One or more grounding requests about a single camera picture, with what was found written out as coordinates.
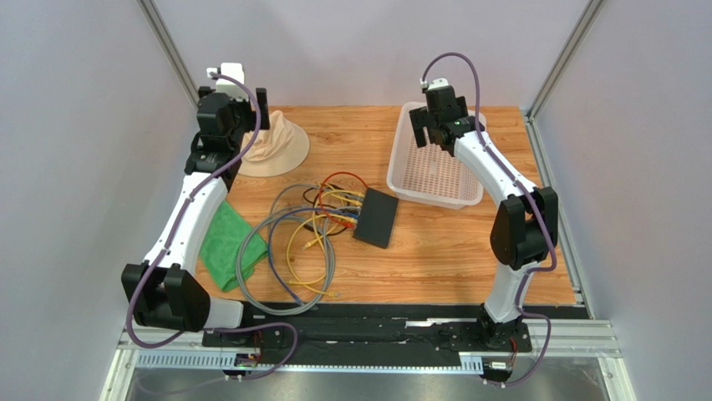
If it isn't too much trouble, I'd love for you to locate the black network switch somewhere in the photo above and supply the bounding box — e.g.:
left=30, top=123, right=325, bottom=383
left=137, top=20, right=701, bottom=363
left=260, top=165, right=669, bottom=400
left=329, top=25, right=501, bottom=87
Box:
left=352, top=188, right=399, bottom=249

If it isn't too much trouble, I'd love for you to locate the black ethernet cable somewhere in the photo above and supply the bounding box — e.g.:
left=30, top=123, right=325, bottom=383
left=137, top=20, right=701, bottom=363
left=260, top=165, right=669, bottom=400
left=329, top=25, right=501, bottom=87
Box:
left=302, top=185, right=348, bottom=237

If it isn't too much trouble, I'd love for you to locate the yellow ethernet cable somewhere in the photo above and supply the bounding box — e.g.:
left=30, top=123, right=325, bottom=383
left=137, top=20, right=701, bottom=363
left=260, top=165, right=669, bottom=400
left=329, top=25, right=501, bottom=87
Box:
left=286, top=185, right=365, bottom=297

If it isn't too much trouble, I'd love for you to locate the red ethernet cable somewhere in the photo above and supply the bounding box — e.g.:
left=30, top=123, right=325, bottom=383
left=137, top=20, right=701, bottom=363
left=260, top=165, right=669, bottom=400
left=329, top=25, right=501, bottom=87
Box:
left=317, top=170, right=369, bottom=229

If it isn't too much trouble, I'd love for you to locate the grey ethernet cable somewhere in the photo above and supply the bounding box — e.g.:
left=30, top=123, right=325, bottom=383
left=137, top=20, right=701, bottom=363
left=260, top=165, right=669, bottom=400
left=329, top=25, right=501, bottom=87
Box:
left=236, top=183, right=365, bottom=319

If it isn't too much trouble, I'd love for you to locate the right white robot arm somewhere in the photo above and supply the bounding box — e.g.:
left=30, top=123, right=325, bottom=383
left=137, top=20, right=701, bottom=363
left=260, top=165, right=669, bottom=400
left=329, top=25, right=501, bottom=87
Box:
left=409, top=84, right=558, bottom=338

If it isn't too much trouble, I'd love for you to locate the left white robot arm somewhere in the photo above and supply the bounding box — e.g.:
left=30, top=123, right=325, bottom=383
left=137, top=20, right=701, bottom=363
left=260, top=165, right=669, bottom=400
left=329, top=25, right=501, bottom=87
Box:
left=121, top=86, right=270, bottom=332

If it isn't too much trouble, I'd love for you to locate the white plastic basket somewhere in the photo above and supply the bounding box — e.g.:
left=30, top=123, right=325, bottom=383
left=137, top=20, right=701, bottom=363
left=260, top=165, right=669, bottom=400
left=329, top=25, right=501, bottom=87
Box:
left=386, top=102, right=484, bottom=210

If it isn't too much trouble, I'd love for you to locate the beige bucket hat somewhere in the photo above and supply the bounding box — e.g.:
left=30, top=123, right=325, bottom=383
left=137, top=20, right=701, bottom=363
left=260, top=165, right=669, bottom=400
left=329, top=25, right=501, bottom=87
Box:
left=238, top=110, right=310, bottom=177

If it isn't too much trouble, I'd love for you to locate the green microfiber cloth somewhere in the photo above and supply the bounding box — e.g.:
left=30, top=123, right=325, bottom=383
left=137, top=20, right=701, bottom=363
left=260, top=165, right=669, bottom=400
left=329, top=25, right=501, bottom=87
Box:
left=199, top=201, right=267, bottom=292

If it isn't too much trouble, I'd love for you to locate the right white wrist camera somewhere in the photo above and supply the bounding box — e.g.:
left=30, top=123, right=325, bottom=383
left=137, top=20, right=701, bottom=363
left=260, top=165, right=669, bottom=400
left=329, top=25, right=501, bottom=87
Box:
left=420, top=78, right=450, bottom=93

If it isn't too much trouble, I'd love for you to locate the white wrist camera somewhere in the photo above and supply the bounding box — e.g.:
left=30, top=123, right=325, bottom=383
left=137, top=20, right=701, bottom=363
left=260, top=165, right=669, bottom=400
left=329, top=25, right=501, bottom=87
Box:
left=420, top=78, right=450, bottom=93
left=206, top=63, right=248, bottom=101

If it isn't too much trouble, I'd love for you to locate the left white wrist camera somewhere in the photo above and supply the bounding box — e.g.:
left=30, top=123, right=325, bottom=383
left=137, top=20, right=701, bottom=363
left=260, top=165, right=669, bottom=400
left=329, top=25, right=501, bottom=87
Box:
left=206, top=63, right=248, bottom=101

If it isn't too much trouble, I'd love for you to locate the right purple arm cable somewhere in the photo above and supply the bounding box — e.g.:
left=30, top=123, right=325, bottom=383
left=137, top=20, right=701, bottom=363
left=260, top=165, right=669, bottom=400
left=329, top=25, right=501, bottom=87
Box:
left=420, top=52, right=558, bottom=388

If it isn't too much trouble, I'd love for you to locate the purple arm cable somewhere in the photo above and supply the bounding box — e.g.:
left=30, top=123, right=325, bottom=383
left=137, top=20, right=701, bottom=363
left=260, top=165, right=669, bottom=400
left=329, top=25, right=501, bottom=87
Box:
left=125, top=72, right=299, bottom=382
left=420, top=52, right=558, bottom=388

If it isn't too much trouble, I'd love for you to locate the blue ethernet cable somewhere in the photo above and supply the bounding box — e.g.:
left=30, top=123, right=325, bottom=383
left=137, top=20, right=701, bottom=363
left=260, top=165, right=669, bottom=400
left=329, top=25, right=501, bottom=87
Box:
left=267, top=206, right=360, bottom=307

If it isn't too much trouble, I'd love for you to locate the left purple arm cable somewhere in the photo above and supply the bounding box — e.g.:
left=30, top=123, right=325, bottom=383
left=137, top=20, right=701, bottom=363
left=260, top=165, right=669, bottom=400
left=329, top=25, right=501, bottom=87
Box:
left=125, top=72, right=299, bottom=382

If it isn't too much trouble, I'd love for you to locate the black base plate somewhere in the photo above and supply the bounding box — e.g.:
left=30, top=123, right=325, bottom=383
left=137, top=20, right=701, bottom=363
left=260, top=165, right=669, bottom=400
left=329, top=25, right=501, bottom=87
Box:
left=201, top=302, right=591, bottom=368

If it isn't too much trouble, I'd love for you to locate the aluminium frame rail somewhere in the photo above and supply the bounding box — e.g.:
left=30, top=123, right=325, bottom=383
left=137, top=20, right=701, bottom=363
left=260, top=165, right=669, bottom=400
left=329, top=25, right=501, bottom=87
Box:
left=100, top=320, right=636, bottom=400

